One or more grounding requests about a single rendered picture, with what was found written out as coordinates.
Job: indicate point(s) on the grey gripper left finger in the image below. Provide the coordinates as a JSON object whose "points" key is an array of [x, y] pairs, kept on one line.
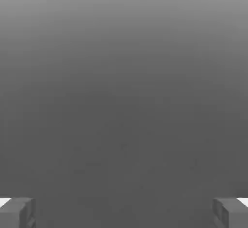
{"points": [[13, 212]]}

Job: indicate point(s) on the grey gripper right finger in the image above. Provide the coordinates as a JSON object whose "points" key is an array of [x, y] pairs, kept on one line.
{"points": [[233, 212]]}

